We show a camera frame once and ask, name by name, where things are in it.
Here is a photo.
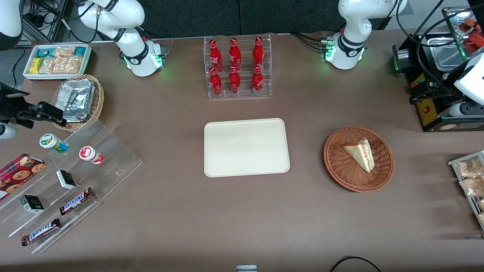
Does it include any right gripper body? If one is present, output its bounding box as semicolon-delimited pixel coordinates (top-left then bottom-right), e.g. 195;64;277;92
0;84;30;122

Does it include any triangular sandwich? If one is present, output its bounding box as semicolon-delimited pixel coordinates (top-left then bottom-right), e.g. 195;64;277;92
343;139;375;173

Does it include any light tan wicker basket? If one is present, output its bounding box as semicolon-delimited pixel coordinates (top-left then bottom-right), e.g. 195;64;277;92
51;74;105;132

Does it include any brown round wicker basket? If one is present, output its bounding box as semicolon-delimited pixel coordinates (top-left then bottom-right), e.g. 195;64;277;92
323;125;394;193

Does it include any cream plastic tray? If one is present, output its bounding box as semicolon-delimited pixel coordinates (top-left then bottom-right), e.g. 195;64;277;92
204;118;290;178

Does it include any silver foil packet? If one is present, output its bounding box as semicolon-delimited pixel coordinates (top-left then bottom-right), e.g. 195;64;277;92
64;110;91;123
60;79;96;112

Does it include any green lidded snack cup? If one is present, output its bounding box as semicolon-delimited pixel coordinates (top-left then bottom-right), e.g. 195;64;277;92
39;133;69;153

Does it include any black food warmer appliance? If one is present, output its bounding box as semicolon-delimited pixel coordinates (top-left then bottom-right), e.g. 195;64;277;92
403;7;484;132

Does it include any white plastic snack bin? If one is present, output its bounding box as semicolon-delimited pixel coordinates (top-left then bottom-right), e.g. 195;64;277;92
23;44;93;81

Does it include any steel food pan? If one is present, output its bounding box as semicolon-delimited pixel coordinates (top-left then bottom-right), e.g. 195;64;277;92
429;36;466;71

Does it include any red grilled sausage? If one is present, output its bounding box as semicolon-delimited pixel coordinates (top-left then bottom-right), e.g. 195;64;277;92
468;33;484;54

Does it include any black device with green light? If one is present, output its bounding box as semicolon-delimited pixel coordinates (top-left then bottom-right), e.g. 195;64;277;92
392;45;416;78

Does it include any clear bag of crackers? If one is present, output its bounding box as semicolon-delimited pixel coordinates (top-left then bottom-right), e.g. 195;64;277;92
60;56;83;74
52;46;76;59
39;57;63;74

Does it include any red tartan cookie box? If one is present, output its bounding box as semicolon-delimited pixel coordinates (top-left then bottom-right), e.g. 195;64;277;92
0;153;47;201

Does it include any red lidded snack cup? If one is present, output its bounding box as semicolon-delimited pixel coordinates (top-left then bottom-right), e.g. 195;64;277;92
79;146;104;165

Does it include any small black box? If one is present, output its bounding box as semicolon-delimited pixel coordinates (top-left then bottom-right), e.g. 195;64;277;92
20;195;45;214
56;170;77;190

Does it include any clear acrylic stepped display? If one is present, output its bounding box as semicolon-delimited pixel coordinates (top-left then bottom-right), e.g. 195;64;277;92
0;119;143;254

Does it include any Snickers chocolate bar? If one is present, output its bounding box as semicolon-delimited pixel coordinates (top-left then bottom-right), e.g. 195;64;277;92
21;218;62;247
59;187;95;216

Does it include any red cola bottle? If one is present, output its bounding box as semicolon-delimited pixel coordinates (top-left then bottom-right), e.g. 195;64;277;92
209;39;223;72
209;67;223;96
251;66;264;95
228;66;241;94
252;36;265;70
229;38;242;71

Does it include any clear acrylic bottle rack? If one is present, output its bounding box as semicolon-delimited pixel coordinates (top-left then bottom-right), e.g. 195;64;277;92
203;33;272;99

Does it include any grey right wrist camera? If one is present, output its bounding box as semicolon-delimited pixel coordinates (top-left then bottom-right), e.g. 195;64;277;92
0;124;18;139

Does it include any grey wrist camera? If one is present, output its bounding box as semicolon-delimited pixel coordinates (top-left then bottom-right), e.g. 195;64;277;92
0;124;18;139
449;103;484;118

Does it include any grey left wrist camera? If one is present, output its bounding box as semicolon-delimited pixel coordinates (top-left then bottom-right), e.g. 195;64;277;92
449;103;484;118

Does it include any grey wire snack rack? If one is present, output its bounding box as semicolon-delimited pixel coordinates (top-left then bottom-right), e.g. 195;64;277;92
448;150;484;231

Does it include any aluminium frame with cables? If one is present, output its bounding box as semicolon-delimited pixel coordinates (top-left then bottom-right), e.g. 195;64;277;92
23;0;71;43

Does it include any black base cable bundle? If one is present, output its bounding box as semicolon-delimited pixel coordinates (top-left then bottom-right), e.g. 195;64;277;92
290;32;326;51

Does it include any black looped cable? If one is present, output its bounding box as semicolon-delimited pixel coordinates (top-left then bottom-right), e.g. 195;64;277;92
329;256;382;272

